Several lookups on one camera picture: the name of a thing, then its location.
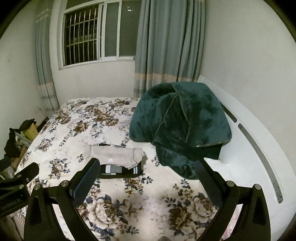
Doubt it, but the blue-grey left curtain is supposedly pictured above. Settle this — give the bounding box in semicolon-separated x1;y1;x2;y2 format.
34;1;60;118

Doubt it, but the black clothes pile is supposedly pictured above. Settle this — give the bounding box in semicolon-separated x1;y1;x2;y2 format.
4;118;37;158

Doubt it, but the blue-grey curtain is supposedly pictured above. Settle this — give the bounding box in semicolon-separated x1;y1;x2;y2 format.
34;1;60;118
133;1;206;97

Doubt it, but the beige small garment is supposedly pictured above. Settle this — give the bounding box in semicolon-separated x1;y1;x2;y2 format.
82;145;145;169

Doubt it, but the barred window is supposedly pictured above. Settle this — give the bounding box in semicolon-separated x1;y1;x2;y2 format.
62;1;142;66

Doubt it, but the black striped folded sock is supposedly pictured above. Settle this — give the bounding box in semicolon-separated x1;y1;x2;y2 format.
99;162;143;178

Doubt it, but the dark green plush blanket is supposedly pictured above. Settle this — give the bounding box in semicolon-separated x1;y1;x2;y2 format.
129;82;232;180

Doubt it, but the blue-grey right curtain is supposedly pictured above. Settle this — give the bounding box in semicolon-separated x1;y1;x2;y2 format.
133;1;206;97

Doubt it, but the yellow cardboard box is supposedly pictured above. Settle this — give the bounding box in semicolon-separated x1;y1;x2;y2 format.
22;123;39;142

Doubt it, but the floral fleece bed blanket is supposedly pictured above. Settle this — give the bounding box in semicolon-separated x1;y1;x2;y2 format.
18;97;217;240

